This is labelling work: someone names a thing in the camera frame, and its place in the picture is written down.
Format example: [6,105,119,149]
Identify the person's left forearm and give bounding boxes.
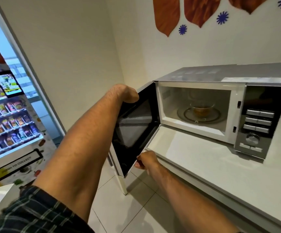
[32,86,124,222]

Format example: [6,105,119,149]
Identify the person's right forearm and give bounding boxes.
[151,163,243,233]

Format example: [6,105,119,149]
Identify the silver microwave oven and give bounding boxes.
[154,61,281,164]

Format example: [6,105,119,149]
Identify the rows of colourful snack packets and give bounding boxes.
[0,74,40,157]

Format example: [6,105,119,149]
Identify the vending machine display screen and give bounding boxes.
[0,70,24,99]

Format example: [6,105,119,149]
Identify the glass microwave turntable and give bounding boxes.
[177,106,222,124]

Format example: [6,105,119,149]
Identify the white table leg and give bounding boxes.
[115,172,129,196]

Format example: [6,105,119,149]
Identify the vending machine collection flap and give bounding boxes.
[0,148,44,183]

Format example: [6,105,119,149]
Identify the person's left hand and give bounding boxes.
[115,84,140,104]

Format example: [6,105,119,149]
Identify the person's right hand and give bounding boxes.
[134,151,161,177]

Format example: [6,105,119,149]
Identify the silver microwave dial knob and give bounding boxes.
[246,133,260,146]

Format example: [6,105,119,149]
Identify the glass cup of tea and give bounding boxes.
[190,100,215,118]

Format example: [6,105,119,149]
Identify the black glass microwave door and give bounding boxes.
[110,81,161,178]

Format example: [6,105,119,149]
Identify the snack vending machine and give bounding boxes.
[0,0,66,191]

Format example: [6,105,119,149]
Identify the orange leaf wall decoration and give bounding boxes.
[153,0,180,37]
[184,0,221,28]
[228,0,271,15]

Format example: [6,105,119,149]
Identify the dark plaid shirt sleeve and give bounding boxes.
[0,185,95,233]

